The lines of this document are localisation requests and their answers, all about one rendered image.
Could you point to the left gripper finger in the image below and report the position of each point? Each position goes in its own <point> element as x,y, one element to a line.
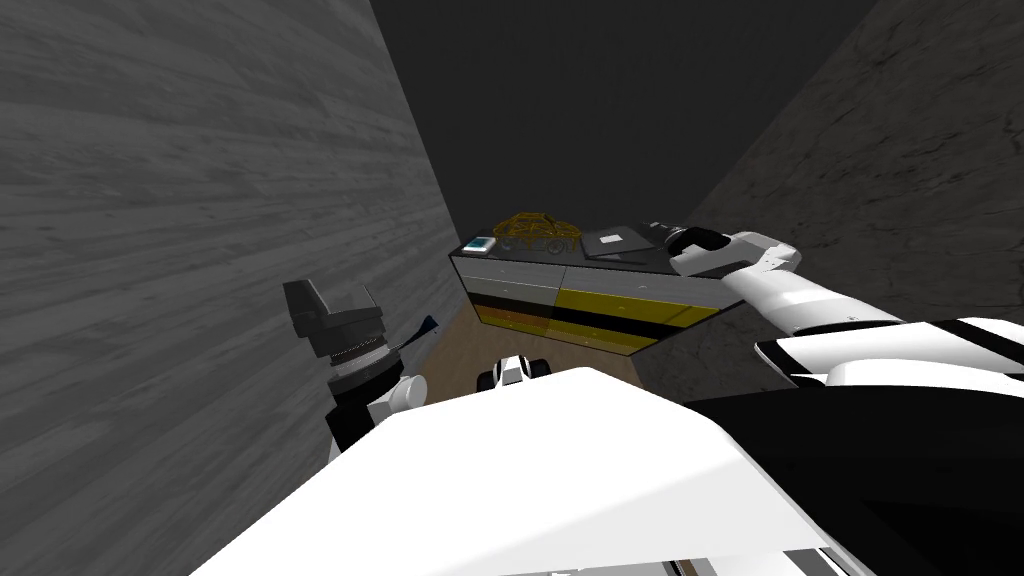
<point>370,299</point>
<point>302,304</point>

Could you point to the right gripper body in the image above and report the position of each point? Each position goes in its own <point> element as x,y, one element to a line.
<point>700,240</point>

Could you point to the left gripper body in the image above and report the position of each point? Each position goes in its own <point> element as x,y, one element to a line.
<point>348,330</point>

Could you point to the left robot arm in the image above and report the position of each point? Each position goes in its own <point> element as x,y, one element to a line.
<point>364,400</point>

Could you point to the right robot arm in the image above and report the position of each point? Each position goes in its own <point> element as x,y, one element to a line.
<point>840,376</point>

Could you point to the dark closed laptop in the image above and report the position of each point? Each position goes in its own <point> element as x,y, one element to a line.
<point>614,242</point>

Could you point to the white and blue phone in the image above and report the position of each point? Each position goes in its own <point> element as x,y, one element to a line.
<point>478,245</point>

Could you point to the grey and yellow drawer cabinet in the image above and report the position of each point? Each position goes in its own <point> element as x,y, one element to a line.
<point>592,308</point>

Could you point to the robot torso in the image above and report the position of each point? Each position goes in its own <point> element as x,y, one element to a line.
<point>528,480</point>

